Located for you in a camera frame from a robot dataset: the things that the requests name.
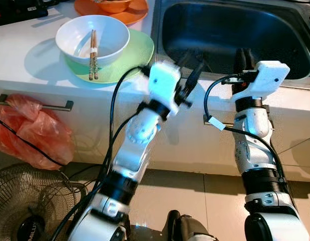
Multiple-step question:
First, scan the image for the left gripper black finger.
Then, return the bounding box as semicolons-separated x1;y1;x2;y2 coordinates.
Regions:
187;60;206;90
175;49;195;70

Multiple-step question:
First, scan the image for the light green plate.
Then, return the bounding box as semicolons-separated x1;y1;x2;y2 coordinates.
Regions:
63;28;156;84

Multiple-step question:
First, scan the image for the white bowl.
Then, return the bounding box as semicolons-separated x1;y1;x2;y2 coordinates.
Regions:
55;15;130;68

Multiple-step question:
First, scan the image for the white kitchen cabinet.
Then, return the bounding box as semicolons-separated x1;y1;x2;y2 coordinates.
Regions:
0;80;310;181

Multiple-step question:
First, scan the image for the stainless steel sink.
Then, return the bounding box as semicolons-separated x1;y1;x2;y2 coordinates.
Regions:
151;0;310;88

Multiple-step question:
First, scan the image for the orange bowl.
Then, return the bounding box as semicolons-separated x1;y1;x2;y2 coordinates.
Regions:
95;0;133;14

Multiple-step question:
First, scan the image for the robot right leg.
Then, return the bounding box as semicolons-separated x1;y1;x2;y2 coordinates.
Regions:
162;209;219;241

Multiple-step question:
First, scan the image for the red plastic bag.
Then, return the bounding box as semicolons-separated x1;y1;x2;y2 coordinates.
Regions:
0;94;75;170

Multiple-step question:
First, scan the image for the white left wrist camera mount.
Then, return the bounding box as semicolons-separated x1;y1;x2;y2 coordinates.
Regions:
147;63;182;116

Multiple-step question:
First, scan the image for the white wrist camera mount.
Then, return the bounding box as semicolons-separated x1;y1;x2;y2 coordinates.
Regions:
147;63;182;116
230;61;291;101

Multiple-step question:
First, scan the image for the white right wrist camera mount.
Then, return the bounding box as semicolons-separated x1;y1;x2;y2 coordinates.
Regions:
230;61;291;101

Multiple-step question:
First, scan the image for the thin black cable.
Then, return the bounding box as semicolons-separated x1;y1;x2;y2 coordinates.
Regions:
0;116;66;168

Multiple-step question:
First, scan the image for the wire guard floor fan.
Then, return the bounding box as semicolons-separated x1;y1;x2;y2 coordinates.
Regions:
0;162;89;241

